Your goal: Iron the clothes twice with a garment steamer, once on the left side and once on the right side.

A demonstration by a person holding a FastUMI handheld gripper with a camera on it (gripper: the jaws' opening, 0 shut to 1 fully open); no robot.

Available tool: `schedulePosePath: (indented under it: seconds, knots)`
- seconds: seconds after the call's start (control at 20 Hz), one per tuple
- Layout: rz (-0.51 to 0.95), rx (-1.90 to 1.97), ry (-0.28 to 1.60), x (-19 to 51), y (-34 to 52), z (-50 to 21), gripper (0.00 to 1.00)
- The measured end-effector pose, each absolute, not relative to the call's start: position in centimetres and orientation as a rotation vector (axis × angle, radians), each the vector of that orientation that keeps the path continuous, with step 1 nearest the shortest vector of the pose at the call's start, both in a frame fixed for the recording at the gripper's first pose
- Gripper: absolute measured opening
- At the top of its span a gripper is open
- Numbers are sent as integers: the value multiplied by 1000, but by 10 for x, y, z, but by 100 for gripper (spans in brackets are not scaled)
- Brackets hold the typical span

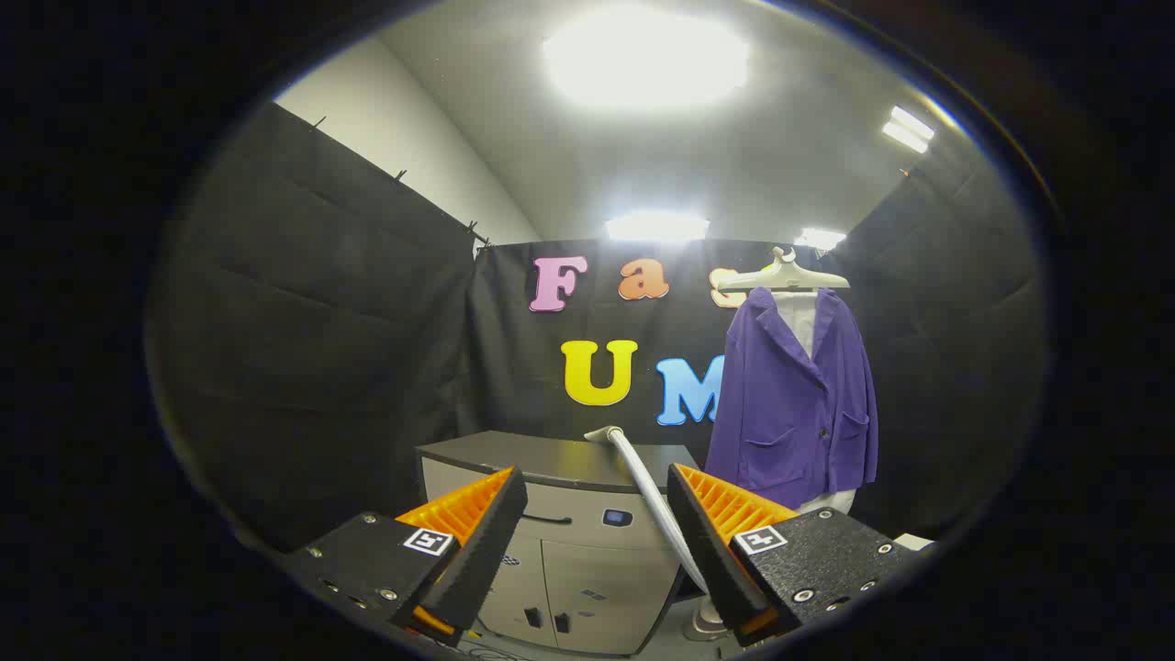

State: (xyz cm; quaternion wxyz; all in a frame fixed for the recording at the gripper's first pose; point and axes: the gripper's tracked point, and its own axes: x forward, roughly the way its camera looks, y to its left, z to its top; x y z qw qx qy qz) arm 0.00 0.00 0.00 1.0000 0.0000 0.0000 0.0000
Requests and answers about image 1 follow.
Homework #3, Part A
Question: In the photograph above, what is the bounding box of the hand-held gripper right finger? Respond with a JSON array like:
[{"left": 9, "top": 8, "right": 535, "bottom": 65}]
[{"left": 666, "top": 463, "right": 935, "bottom": 648}]

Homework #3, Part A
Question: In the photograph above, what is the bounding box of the quilted black curtain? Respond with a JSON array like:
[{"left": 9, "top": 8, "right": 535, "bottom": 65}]
[{"left": 826, "top": 165, "right": 1049, "bottom": 544}]

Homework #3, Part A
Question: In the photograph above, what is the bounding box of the double bar ceiling light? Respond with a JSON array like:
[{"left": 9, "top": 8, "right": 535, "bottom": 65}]
[{"left": 881, "top": 105, "right": 936, "bottom": 155}]

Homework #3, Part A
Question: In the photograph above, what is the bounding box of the plain black curtain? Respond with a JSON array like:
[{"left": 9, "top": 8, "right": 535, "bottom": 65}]
[{"left": 147, "top": 101, "right": 487, "bottom": 552}]

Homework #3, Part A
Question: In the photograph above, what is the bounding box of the white plastic hanger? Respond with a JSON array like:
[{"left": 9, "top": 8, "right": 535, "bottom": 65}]
[{"left": 717, "top": 246, "right": 851, "bottom": 295}]

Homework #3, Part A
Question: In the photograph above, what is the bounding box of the grey cabinet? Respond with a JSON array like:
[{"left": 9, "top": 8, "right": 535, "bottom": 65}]
[{"left": 415, "top": 431, "right": 703, "bottom": 657}]

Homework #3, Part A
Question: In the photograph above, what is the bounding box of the white garment steamer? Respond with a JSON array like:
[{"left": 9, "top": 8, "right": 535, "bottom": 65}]
[{"left": 585, "top": 424, "right": 735, "bottom": 644}]

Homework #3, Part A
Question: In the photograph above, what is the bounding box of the white shirt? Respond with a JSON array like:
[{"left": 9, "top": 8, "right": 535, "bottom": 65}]
[{"left": 769, "top": 292, "right": 860, "bottom": 517}]

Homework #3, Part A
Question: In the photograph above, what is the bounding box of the purple corduroy jacket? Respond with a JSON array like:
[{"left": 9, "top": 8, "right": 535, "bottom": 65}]
[{"left": 705, "top": 286, "right": 879, "bottom": 512}]

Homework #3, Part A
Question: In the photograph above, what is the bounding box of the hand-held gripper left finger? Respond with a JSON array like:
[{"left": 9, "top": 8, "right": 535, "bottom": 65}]
[{"left": 285, "top": 466, "right": 530, "bottom": 648}]

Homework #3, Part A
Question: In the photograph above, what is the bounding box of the large ceiling light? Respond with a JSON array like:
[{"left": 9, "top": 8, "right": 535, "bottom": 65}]
[{"left": 542, "top": 5, "right": 752, "bottom": 113}]

